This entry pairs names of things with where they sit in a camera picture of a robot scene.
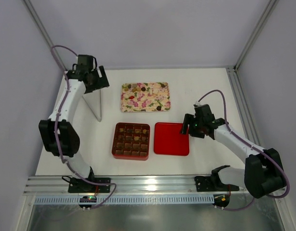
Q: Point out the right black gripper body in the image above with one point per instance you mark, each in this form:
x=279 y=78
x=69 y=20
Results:
x=185 y=124

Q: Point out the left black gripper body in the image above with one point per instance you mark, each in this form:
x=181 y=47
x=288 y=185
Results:
x=101 y=77

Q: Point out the metal tongs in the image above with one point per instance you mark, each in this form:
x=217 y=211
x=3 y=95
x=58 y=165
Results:
x=94 y=102

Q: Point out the red box lid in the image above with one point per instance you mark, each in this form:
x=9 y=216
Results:
x=169 y=141

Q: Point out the red chocolate box with insert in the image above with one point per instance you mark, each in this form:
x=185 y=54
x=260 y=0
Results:
x=131 y=141

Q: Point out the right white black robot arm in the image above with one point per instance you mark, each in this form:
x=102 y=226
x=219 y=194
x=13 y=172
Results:
x=263 y=173

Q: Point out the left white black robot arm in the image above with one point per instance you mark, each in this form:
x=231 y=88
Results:
x=57 y=132

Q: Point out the floral rectangular tray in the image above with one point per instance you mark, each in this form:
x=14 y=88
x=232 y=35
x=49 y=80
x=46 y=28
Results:
x=147 y=97

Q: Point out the aluminium right side rail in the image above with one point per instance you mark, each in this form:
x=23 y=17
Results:
x=247 y=120

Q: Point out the aluminium rail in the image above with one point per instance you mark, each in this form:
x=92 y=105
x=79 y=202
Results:
x=53 y=185
x=247 y=120

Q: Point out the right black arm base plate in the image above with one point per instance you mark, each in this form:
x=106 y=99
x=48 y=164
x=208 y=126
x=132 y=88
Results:
x=209 y=184

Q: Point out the slotted grey cable duct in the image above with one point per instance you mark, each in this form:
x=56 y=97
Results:
x=119 y=199

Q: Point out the aluminium front rail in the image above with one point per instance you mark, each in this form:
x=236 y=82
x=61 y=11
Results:
x=53 y=185

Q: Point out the left aluminium frame post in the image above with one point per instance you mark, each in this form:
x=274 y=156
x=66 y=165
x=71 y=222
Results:
x=45 y=35

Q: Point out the aluminium frame post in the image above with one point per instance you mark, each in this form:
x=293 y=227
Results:
x=263 y=19
x=45 y=35

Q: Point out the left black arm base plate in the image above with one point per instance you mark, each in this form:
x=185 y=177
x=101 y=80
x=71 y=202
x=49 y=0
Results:
x=80 y=186

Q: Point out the right aluminium frame post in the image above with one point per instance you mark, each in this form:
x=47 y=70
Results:
x=263 y=19

